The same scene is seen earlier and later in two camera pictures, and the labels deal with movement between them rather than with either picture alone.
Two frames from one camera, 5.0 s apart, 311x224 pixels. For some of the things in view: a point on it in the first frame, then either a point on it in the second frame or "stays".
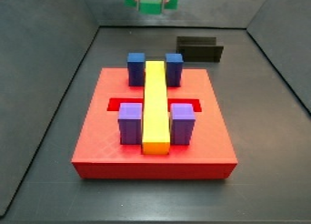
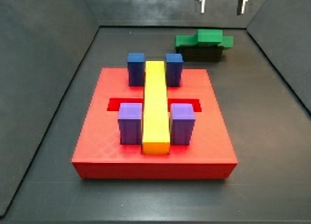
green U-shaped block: [151, 6] to [206, 36]
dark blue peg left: [136, 63] stays
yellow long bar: [155, 119] stays
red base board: [103, 158] stays
